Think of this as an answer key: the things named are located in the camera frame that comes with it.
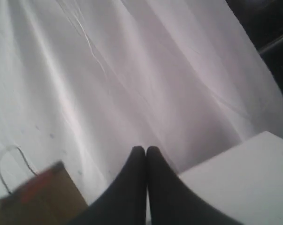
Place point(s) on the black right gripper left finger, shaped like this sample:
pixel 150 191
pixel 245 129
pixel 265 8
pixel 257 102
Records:
pixel 124 201

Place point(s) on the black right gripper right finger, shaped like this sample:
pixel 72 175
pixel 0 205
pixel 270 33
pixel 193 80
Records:
pixel 172 202

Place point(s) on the brown paper bag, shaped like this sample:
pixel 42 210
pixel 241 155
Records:
pixel 50 197

